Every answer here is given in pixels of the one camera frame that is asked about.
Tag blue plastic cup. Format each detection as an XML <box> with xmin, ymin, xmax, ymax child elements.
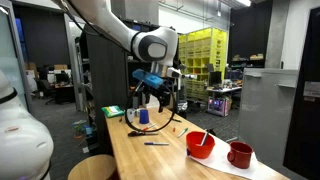
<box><xmin>139</xmin><ymin>109</ymin><xmax>149</xmax><ymax>124</ymax></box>

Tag green capped marker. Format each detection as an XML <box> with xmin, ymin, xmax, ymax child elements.
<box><xmin>178</xmin><ymin>128</ymin><xmax>188</xmax><ymax>138</ymax></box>

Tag red ceramic mug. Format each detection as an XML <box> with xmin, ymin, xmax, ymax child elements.
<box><xmin>227</xmin><ymin>141</ymin><xmax>253</xmax><ymax>169</ymax></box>

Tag grey metal cabinet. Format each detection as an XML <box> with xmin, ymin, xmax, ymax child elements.
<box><xmin>239</xmin><ymin>68</ymin><xmax>298</xmax><ymax>173</ymax></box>

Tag yellow storage bin rack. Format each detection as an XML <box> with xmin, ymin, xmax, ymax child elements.
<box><xmin>178</xmin><ymin>28</ymin><xmax>228</xmax><ymax>101</ymax></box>

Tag red capped marker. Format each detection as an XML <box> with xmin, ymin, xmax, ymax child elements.
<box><xmin>142</xmin><ymin>123</ymin><xmax>156</xmax><ymax>131</ymax></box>

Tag white mug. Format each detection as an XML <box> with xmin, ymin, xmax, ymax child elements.
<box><xmin>126</xmin><ymin>108</ymin><xmax>135</xmax><ymax>123</ymax></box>

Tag white paper sheet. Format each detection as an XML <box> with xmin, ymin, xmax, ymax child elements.
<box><xmin>189</xmin><ymin>139</ymin><xmax>277</xmax><ymax>180</ymax></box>

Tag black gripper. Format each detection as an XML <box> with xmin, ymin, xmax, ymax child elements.
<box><xmin>139</xmin><ymin>83</ymin><xmax>174</xmax><ymax>113</ymax></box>

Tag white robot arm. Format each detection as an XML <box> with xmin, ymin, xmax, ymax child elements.
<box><xmin>0</xmin><ymin>0</ymin><xmax>182</xmax><ymax>180</ymax></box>

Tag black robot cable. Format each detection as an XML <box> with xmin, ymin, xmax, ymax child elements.
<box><xmin>124</xmin><ymin>79</ymin><xmax>178</xmax><ymax>134</ymax></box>

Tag black shelving unit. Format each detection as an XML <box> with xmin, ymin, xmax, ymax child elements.
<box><xmin>75</xmin><ymin>18</ymin><xmax>181</xmax><ymax>156</ymax></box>

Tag green wipes packet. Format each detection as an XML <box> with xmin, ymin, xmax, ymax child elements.
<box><xmin>101</xmin><ymin>105</ymin><xmax>124</xmax><ymax>118</ymax></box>

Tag round wooden stool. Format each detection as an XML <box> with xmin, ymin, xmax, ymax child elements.
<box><xmin>67</xmin><ymin>154</ymin><xmax>116</xmax><ymax>180</ymax></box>

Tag red plastic bowl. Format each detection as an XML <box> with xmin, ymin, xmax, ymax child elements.
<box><xmin>186</xmin><ymin>131</ymin><xmax>215</xmax><ymax>159</ymax></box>

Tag black handled scissors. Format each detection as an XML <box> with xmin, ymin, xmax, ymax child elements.
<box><xmin>128</xmin><ymin>131</ymin><xmax>158</xmax><ymax>137</ymax></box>

